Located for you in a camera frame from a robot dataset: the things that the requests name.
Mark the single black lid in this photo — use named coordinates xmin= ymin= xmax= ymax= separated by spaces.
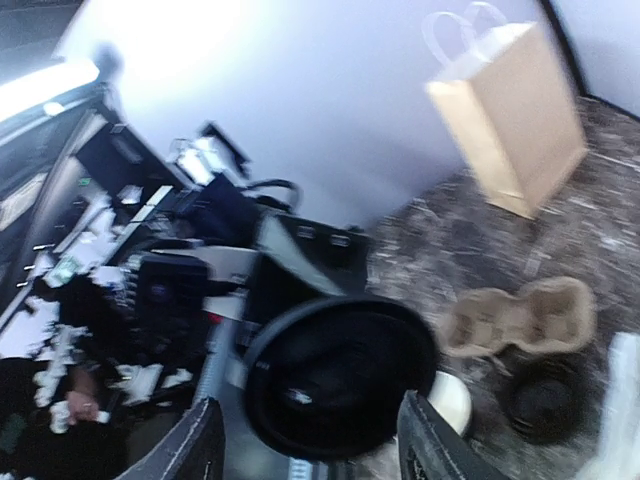
xmin=242 ymin=295 xmax=440 ymax=461

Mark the left black frame post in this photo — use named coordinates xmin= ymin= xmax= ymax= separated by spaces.
xmin=539 ymin=0 xmax=591 ymax=97

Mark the bundle of white wrapped straws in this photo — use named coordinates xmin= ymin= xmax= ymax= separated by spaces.
xmin=599 ymin=333 xmax=639 ymax=479

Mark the brown paper bag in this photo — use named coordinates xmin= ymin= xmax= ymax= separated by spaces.
xmin=422 ymin=1 xmax=588 ymax=219

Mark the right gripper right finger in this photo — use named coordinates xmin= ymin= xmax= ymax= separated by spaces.
xmin=397 ymin=391 xmax=500 ymax=480

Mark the stack of black lids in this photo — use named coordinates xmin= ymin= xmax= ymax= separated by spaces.
xmin=499 ymin=356 xmax=587 ymax=445

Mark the brown pulp cup carrier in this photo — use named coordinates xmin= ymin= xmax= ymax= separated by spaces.
xmin=439 ymin=276 xmax=597 ymax=358

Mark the black paper coffee cup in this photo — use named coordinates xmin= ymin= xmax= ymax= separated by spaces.
xmin=428 ymin=371 xmax=473 ymax=437

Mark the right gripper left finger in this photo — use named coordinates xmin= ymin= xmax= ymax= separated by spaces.
xmin=117 ymin=398 xmax=225 ymax=480

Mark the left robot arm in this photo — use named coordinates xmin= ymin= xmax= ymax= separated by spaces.
xmin=137 ymin=175 xmax=370 ymax=323

